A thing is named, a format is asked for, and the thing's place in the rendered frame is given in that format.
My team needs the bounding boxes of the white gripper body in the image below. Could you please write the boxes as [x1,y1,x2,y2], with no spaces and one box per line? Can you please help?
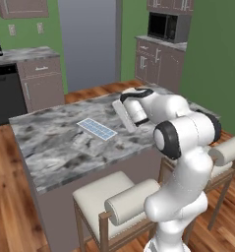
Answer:
[111,98,139,134]

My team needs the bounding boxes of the blue ice cube tray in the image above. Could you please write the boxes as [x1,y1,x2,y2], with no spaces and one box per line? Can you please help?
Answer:
[76,117,118,142]

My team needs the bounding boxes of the taupe base cupboards under microwave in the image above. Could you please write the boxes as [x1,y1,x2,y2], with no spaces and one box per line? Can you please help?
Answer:
[134,34,189,95]

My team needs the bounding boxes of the grey marble kitchen island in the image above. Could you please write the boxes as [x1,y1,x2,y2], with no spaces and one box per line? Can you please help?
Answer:
[8,83,221,252]

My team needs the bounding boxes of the grey steel fridge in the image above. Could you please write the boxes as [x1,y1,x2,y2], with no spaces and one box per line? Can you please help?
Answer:
[57,0,124,95]

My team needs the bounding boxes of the cream cushioned wooden stool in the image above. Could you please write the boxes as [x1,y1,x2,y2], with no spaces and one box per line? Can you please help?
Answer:
[72,170,163,252]
[157,135,235,246]

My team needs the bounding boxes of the taupe base cupboard with drawer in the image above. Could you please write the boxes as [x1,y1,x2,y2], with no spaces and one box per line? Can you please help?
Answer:
[16,54,66,113]

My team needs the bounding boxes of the black microwave oven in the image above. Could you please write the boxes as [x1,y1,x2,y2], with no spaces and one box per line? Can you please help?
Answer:
[147,11,193,44]

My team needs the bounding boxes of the black dishwasher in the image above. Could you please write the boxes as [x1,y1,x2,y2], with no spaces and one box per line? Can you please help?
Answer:
[0,63,29,128]

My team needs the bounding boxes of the taupe wall cupboards above microwave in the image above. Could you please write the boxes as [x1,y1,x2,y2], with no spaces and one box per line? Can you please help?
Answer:
[146,0,196,15]

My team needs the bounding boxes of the taupe wall cupboard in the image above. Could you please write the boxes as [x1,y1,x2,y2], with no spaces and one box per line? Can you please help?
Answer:
[0,0,50,20]

